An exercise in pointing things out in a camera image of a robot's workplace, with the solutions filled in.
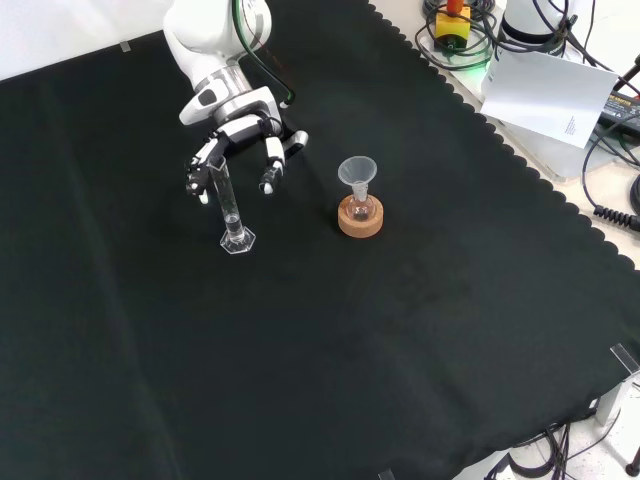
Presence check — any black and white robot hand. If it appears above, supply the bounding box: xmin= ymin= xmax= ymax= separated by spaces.
xmin=178 ymin=86 xmax=310 ymax=205

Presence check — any white cylindrical base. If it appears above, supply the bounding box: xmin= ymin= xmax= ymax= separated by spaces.
xmin=497 ymin=0 xmax=569 ymax=51

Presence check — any round-bottom glass flask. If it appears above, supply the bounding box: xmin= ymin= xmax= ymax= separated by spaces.
xmin=348 ymin=182 xmax=375 ymax=224

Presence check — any black floor cable bundle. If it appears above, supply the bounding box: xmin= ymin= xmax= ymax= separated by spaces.
xmin=482 ymin=422 xmax=640 ymax=480

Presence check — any clear glass graduated cylinder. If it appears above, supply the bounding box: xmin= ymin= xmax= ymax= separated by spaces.
xmin=208 ymin=155 xmax=258 ymax=256

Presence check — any yellow stop button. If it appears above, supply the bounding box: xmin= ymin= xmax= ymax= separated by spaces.
xmin=433 ymin=0 xmax=474 ymax=52

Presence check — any cork ring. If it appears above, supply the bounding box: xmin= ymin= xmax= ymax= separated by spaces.
xmin=337 ymin=194 xmax=386 ymax=239

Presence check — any black coiled cable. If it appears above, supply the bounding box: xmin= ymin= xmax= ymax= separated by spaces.
xmin=581 ymin=125 xmax=640 ymax=231

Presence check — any black power adapter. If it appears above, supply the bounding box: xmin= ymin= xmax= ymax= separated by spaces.
xmin=597 ymin=91 xmax=640 ymax=134

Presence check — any clear plastic funnel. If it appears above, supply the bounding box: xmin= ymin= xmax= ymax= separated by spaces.
xmin=337 ymin=156 xmax=380 ymax=201

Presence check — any black cable loop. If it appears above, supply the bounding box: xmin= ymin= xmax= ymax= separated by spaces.
xmin=414 ymin=0 xmax=502 ymax=72

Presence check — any black bench cloth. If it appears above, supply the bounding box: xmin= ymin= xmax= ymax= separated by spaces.
xmin=0 ymin=0 xmax=640 ymax=480

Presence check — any pale board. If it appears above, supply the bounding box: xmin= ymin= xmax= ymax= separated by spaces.
xmin=479 ymin=49 xmax=620 ymax=150

